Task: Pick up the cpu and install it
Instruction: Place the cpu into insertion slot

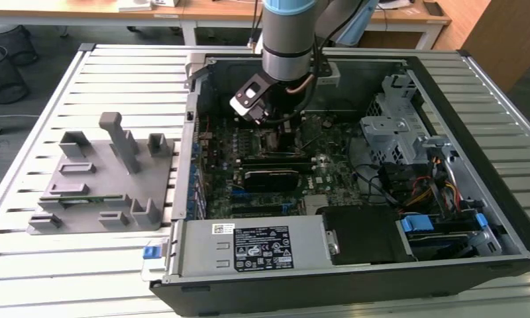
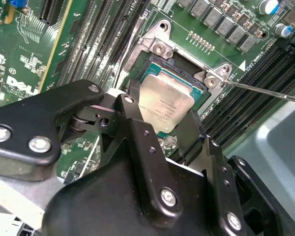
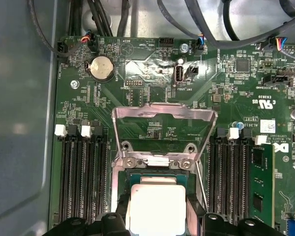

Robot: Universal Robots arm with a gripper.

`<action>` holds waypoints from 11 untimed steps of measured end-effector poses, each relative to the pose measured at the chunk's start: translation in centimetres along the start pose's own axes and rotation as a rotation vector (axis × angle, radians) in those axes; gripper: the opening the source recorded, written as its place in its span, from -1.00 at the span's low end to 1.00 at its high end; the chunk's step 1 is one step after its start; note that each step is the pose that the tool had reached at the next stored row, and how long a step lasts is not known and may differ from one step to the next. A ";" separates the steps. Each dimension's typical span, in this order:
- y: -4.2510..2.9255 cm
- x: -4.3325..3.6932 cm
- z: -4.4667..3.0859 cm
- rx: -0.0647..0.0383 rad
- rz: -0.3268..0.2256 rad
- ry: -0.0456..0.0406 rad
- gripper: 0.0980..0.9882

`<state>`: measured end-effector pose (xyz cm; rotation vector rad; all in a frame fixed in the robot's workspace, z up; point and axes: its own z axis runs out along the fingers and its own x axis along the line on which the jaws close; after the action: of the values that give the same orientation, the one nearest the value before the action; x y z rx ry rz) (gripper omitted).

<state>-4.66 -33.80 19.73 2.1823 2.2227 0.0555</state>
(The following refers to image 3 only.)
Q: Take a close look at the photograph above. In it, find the green RAM stick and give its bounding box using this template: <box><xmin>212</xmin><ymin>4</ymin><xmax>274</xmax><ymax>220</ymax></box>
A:
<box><xmin>249</xmin><ymin>145</ymin><xmax>276</xmax><ymax>223</ymax></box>

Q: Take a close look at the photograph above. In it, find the thin metal locking lever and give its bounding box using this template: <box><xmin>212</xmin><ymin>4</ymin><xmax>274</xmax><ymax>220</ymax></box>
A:
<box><xmin>195</xmin><ymin>161</ymin><xmax>209</xmax><ymax>213</ymax></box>

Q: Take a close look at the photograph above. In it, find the CPU socket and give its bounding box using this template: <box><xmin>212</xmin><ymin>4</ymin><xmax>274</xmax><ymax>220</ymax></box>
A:
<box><xmin>110</xmin><ymin>141</ymin><xmax>209</xmax><ymax>214</ymax></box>

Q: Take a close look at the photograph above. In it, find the grey sleeved cable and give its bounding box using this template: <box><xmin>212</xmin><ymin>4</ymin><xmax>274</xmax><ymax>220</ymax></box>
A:
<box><xmin>156</xmin><ymin>0</ymin><xmax>295</xmax><ymax>51</ymax></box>

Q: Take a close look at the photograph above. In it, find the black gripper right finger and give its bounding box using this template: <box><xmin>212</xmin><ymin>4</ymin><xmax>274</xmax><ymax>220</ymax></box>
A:
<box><xmin>186</xmin><ymin>193</ymin><xmax>286</xmax><ymax>236</ymax></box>

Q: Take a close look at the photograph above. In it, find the silver CPU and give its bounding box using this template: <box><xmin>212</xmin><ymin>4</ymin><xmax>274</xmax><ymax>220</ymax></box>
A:
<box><xmin>125</xmin><ymin>172</ymin><xmax>189</xmax><ymax>236</ymax></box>

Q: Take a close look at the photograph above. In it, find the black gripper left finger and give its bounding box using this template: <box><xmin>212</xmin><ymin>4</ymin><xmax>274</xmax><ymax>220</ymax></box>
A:
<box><xmin>41</xmin><ymin>194</ymin><xmax>131</xmax><ymax>236</ymax></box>

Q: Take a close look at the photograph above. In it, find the black PC case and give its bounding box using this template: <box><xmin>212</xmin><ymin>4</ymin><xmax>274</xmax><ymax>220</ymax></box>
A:
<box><xmin>0</xmin><ymin>0</ymin><xmax>295</xmax><ymax>236</ymax></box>

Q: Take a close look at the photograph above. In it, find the green motherboard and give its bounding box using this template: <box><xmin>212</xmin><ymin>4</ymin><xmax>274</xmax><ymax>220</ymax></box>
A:
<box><xmin>49</xmin><ymin>35</ymin><xmax>295</xmax><ymax>236</ymax></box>

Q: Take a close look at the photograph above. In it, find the metal socket cover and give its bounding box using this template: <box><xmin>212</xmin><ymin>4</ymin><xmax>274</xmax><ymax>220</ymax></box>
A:
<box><xmin>112</xmin><ymin>102</ymin><xmax>219</xmax><ymax>164</ymax></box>

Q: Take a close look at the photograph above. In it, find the silver internal USB port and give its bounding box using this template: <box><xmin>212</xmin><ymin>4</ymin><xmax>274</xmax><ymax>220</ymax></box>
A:
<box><xmin>173</xmin><ymin>63</ymin><xmax>185</xmax><ymax>87</ymax></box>

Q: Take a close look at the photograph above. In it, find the silver coin battery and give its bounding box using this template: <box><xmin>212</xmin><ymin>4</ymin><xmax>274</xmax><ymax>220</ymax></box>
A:
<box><xmin>85</xmin><ymin>56</ymin><xmax>116</xmax><ymax>83</ymax></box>

